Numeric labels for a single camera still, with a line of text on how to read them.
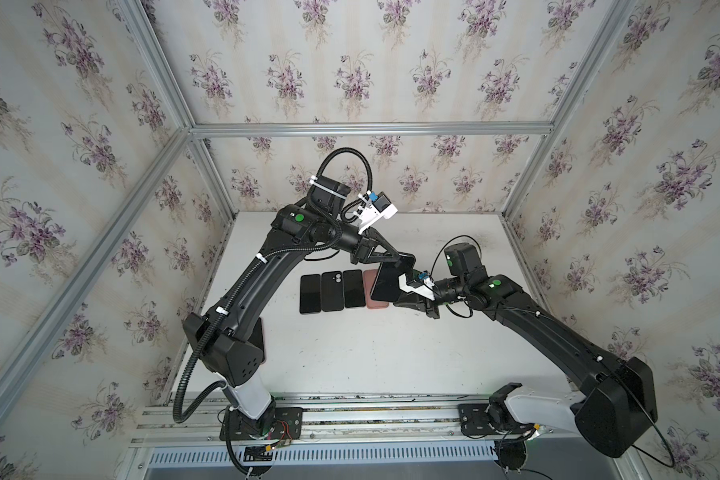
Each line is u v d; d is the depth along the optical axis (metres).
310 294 0.97
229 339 0.41
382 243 0.60
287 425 0.72
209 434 0.72
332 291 0.96
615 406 0.38
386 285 0.63
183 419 0.40
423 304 0.65
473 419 0.73
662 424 0.64
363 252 0.56
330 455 0.76
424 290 0.66
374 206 0.57
